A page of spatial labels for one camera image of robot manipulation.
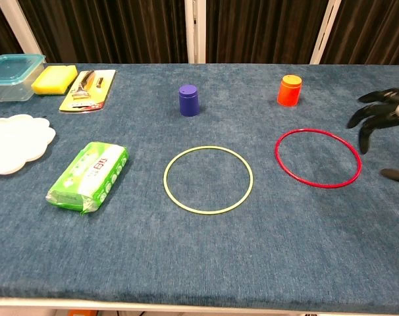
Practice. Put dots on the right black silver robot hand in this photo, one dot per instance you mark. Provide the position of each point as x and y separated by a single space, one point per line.
377 123

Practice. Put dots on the orange plastic cup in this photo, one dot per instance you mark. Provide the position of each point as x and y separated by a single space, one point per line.
289 92

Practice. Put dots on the purple plastic cup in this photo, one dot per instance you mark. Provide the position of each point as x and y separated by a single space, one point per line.
189 102

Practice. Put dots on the blue table cloth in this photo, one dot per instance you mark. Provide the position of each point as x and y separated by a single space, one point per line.
199 256

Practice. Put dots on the razor in yellow blister pack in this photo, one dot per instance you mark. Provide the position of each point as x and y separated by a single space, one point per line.
87 93

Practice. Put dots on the green tissue pack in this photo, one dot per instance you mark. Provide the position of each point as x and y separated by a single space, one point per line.
87 177

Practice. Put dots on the yellow sponge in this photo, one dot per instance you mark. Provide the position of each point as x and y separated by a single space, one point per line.
54 79

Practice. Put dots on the white flower-shaped paint palette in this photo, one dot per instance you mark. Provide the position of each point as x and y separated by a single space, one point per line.
15 145

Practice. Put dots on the teal-lidded clear plastic container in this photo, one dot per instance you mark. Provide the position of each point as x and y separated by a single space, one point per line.
12 75

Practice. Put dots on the white frame post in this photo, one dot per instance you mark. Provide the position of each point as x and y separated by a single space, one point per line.
21 29
195 29
326 29

